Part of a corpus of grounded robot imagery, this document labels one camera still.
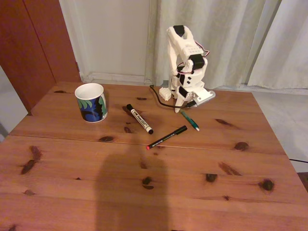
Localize teal translucent ballpoint pen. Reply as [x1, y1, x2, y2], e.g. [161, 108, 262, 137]
[180, 110, 200, 132]

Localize thin black pen red ends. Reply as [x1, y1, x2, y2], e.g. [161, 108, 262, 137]
[146, 125, 188, 151]

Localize white marker with black caps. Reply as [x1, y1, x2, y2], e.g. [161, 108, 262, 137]
[126, 103, 154, 135]

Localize white fabric curtain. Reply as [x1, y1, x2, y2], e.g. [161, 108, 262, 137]
[145, 0, 282, 90]
[247, 0, 308, 91]

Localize white mug blue green pattern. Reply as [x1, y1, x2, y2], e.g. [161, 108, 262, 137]
[74, 83, 108, 123]

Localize dark brown furniture piece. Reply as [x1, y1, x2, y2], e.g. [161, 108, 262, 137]
[296, 171, 308, 193]

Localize brown wooden cabinet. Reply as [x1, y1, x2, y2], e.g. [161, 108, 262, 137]
[0, 0, 81, 114]

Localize silver white camera box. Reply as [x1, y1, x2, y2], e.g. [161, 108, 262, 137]
[193, 89, 216, 107]

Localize black camera cable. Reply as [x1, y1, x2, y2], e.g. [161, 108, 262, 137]
[149, 84, 196, 108]

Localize red white servo wire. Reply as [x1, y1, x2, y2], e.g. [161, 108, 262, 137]
[194, 41, 210, 58]

